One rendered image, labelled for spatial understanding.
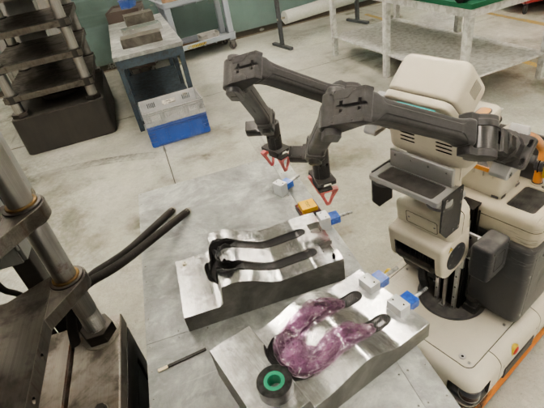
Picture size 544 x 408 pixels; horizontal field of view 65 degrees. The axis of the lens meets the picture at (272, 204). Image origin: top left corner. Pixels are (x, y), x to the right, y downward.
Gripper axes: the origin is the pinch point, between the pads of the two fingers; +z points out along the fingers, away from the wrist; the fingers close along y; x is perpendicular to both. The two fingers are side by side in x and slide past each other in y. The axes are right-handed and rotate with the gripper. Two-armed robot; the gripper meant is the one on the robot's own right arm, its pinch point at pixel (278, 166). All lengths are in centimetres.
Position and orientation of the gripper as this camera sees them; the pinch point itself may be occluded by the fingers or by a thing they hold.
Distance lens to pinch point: 171.7
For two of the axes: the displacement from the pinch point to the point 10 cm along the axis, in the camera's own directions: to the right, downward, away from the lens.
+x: 7.2, -5.0, 4.9
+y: 6.8, 3.4, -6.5
